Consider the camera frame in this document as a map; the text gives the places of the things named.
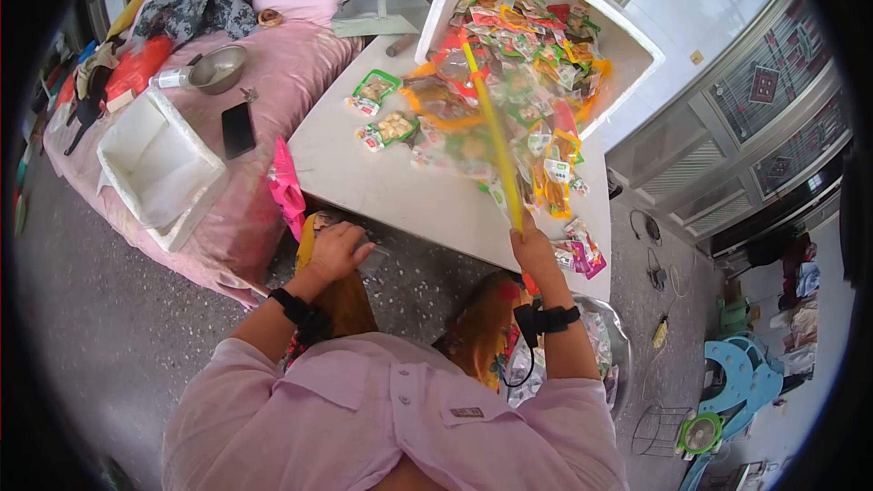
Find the black wrist band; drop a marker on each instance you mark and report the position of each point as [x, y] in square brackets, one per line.
[300, 314]
[545, 320]

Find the white bottle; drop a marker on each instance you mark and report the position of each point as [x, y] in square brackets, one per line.
[170, 77]

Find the grey dustpan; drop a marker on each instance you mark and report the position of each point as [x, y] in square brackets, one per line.
[378, 10]

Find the person's left hand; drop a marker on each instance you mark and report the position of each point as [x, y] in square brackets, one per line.
[334, 249]

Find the blue plastic chair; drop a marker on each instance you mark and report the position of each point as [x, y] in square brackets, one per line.
[740, 375]

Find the person's right hand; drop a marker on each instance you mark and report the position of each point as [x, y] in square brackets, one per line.
[535, 256]

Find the metal basin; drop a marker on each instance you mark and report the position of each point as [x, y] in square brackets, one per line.
[614, 348]

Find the keys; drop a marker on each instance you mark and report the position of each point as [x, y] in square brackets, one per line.
[249, 93]

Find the red plastic bag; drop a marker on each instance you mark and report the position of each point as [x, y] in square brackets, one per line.
[136, 65]

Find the person's right fingers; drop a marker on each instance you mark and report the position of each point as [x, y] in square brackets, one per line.
[524, 232]

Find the metal bowl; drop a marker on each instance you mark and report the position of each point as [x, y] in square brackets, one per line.
[218, 68]

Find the pile of clothes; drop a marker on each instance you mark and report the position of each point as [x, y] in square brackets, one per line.
[801, 307]

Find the brown round wooden item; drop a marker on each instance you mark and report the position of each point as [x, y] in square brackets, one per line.
[270, 17]

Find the camouflage garment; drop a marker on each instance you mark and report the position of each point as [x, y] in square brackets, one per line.
[198, 10]

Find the person's left fingers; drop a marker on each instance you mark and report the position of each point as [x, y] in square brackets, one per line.
[358, 242]

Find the yellow power strip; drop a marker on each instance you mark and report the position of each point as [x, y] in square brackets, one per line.
[659, 334]

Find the yellow bolster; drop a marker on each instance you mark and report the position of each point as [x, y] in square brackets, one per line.
[136, 3]

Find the brown cylinder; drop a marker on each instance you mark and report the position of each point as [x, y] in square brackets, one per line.
[401, 45]

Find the large white foam box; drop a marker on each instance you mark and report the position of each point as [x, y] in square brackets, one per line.
[614, 34]

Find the black phone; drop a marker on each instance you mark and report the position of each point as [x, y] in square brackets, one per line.
[238, 129]

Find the clear plastic bag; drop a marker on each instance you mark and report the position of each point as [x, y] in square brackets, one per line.
[374, 258]

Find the green fan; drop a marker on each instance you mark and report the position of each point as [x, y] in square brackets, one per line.
[700, 434]

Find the metal cabinet with patterned glass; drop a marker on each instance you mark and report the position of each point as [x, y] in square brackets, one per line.
[750, 123]

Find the white top table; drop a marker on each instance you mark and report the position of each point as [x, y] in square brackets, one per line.
[382, 184]

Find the pink bed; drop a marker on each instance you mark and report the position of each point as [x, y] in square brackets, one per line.
[266, 68]

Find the yellow stick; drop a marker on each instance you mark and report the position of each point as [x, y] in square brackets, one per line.
[494, 136]

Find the pink plastic bag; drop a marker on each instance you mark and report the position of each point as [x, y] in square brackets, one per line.
[286, 187]

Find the small white foam box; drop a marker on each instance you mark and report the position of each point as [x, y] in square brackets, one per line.
[160, 163]

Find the pile of snack packets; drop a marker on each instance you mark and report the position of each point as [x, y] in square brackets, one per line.
[532, 75]

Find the green plastic stool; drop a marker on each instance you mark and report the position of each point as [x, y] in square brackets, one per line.
[735, 317]

